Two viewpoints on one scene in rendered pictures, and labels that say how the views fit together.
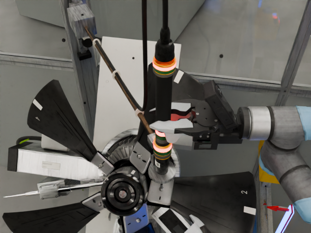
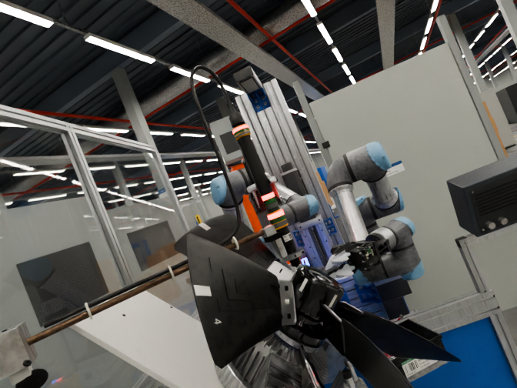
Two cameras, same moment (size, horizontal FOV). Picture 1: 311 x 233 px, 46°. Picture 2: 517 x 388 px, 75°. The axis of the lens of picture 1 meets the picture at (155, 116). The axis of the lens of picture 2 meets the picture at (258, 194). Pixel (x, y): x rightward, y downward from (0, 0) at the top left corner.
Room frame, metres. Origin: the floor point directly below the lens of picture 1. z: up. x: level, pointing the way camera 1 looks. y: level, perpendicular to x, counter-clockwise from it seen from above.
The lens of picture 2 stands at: (0.60, 0.86, 1.44)
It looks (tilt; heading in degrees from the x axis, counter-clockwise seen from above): 1 degrees up; 267
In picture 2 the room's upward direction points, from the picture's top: 22 degrees counter-clockwise
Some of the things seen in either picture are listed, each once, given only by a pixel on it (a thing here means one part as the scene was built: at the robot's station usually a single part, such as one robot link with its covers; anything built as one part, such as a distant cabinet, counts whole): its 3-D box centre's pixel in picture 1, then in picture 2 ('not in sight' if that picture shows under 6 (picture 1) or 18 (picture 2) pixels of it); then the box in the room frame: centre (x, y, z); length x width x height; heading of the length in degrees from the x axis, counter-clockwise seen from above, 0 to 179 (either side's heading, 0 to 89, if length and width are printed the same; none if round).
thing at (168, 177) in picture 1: (160, 158); (282, 240); (0.55, -0.01, 1.32); 0.09 x 0.07 x 0.10; 26
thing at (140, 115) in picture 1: (115, 75); (168, 275); (0.82, 0.12, 1.36); 0.54 x 0.01 x 0.01; 26
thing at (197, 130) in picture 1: (193, 126); not in sight; (0.52, -0.08, 1.48); 0.09 x 0.05 x 0.02; 99
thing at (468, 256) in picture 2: not in sight; (471, 264); (-0.04, -0.28, 0.96); 0.03 x 0.03 x 0.20; 81
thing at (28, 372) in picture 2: (87, 39); (31, 377); (1.07, 0.24, 1.31); 0.05 x 0.04 x 0.05; 26
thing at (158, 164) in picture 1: (163, 118); (263, 184); (0.54, -0.02, 1.48); 0.04 x 0.04 x 0.46
